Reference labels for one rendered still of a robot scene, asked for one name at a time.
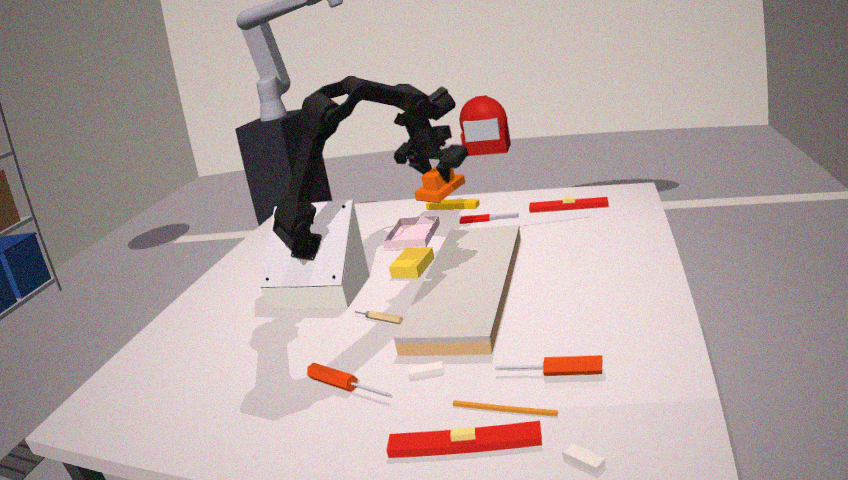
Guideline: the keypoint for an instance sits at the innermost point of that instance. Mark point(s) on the pink shallow tray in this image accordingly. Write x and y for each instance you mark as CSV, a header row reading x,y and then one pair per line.
x,y
411,232

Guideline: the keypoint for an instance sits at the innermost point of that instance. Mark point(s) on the orange thin rod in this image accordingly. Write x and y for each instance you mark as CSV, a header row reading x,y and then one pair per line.
x,y
508,409

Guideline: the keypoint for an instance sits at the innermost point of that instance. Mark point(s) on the orange-handled awl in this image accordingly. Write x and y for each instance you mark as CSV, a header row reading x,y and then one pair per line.
x,y
337,378
557,366

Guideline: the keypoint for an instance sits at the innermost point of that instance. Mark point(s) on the yellow rectangular bar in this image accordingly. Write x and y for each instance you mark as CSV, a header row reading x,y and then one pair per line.
x,y
454,204

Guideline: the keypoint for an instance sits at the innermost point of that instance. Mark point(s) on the yellow rectangular block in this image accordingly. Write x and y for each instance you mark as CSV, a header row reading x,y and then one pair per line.
x,y
412,262

